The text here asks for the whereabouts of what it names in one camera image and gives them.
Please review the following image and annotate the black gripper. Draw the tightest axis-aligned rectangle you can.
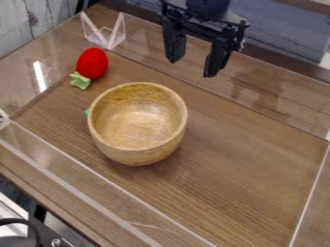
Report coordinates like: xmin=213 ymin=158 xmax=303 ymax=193
xmin=160 ymin=0 xmax=249 ymax=77

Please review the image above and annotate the red plush strawberry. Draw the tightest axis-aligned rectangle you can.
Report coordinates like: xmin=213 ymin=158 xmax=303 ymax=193
xmin=69 ymin=47 xmax=108 ymax=90

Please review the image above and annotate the small green object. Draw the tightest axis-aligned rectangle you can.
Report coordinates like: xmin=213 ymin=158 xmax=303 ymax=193
xmin=84 ymin=109 xmax=89 ymax=118

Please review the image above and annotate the blue-grey sofa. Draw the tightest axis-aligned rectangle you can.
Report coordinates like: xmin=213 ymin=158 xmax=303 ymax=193
xmin=128 ymin=0 xmax=330 ymax=64

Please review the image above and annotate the wooden bowl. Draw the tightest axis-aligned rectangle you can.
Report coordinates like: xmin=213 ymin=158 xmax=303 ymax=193
xmin=88 ymin=82 xmax=188 ymax=166

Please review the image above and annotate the clear acrylic corner bracket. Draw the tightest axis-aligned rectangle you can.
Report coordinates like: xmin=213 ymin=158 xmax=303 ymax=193
xmin=80 ymin=13 xmax=126 ymax=50

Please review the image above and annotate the black table leg bracket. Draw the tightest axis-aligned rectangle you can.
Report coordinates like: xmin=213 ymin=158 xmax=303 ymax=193
xmin=27 ymin=203 xmax=73 ymax=247

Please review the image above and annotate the black cable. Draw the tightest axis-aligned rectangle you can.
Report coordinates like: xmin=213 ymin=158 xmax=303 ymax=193
xmin=0 ymin=217 xmax=43 ymax=247

